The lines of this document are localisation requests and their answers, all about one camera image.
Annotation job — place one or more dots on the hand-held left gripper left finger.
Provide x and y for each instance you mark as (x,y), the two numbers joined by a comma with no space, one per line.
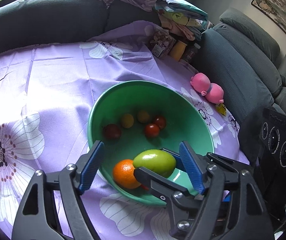
(90,170)

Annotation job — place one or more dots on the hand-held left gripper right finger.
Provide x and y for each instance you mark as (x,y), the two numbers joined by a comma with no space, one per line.
(191,170)

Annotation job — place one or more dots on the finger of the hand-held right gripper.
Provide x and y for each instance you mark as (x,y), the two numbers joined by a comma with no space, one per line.
(158,180)
(220,158)

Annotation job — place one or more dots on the green mango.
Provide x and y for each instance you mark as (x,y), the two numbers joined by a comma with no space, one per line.
(155,161)

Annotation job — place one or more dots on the orange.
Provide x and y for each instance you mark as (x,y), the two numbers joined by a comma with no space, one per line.
(124,173)

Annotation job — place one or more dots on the green bowl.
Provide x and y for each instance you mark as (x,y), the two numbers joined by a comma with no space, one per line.
(138,97)

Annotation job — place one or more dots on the dark red tomato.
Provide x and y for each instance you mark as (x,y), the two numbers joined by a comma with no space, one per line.
(112,131)

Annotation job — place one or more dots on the yellow hang tag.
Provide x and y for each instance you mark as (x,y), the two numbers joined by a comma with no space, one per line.
(221,108)

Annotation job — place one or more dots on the small yellow tomato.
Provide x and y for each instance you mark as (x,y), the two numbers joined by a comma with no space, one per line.
(127,120)
(143,116)

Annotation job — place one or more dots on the pink plush toy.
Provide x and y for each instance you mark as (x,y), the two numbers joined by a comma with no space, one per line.
(203,82)

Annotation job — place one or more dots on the dark grey recliner sofa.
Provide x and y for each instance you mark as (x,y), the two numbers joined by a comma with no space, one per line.
(233,62)

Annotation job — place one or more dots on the purple floral cloth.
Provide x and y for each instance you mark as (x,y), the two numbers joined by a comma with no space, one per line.
(45,80)

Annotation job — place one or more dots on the dark jar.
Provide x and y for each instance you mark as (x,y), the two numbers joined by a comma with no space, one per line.
(191,52)

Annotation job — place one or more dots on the clear packaged snack bag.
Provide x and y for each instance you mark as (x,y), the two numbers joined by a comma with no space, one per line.
(161,42)

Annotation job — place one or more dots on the stack of folded clothes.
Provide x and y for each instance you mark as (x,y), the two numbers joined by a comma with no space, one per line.
(180,12)

